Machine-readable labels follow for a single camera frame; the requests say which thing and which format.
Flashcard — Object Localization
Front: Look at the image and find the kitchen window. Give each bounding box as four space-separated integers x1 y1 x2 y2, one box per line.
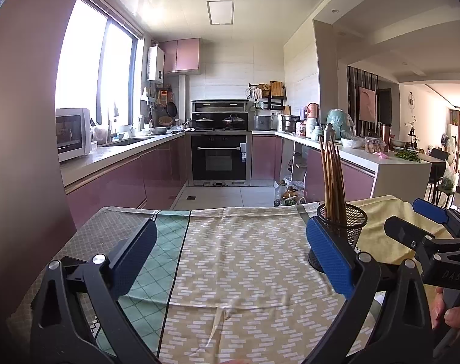
55 0 143 137

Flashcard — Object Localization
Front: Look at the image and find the hanging plastic bag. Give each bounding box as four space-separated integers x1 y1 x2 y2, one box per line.
441 159 458 190

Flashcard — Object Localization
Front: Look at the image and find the pink wall cabinet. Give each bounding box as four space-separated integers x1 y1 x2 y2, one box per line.
159 38 201 74

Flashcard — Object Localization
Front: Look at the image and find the dark slatted partition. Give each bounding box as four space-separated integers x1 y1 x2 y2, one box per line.
347 66 379 137

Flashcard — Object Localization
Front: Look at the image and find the plain yellow cloth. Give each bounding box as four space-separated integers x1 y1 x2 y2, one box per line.
345 195 454 274

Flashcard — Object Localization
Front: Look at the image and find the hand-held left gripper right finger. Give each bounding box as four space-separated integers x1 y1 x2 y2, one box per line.
302 215 433 364

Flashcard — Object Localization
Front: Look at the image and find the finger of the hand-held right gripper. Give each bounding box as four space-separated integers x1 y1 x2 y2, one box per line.
383 215 460 253
412 197 460 238

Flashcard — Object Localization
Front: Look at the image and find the black range hood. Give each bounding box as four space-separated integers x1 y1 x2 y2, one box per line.
191 99 251 116

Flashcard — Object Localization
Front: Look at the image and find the black built-in oven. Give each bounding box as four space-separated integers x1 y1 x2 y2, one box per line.
191 133 252 186

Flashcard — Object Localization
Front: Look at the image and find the framed wall picture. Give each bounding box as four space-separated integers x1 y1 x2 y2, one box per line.
359 86 377 123

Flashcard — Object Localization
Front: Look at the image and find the square ceiling light panel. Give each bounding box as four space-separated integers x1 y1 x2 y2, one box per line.
207 1 235 25

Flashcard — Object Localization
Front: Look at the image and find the person's right hand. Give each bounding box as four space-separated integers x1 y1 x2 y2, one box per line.
431 286 460 330

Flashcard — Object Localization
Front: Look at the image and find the narrow pink base cabinet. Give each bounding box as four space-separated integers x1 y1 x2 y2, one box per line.
251 135 284 180

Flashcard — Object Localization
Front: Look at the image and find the black wall rack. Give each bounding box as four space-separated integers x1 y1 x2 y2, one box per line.
248 82 287 110

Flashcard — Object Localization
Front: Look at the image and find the stainless steel stock pot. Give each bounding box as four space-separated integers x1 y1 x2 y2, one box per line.
281 114 301 133

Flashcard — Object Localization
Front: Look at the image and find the white microwave oven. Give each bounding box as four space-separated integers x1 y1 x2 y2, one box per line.
55 108 91 163

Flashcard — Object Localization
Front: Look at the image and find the bundle of wooden chopsticks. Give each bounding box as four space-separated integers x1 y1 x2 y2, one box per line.
318 134 347 222

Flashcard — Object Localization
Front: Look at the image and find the green appliance under plastic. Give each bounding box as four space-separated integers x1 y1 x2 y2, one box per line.
326 109 355 140

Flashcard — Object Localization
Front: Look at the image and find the black mesh utensil holder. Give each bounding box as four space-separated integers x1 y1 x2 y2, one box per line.
307 202 368 274

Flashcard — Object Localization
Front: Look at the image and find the black dining chair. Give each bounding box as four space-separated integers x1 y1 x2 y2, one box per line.
429 148 452 194

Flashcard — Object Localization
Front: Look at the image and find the beige and teal patterned tablecloth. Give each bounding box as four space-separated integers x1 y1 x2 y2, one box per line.
6 202 378 364

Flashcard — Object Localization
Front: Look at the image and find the white water heater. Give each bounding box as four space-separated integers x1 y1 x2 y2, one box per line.
147 45 165 81

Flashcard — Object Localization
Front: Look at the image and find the plastic oil bottle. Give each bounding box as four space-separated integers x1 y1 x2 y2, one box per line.
274 181 289 207

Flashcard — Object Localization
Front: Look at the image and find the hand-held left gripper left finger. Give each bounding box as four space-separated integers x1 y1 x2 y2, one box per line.
30 218 158 364

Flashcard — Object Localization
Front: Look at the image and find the long pink base cabinet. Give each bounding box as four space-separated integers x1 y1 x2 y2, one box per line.
65 136 187 228

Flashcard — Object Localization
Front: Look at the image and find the pink peninsula base cabinet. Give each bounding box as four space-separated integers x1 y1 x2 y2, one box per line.
305 148 376 203

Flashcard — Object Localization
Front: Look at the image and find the clear food jar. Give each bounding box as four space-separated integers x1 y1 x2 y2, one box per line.
365 138 386 155

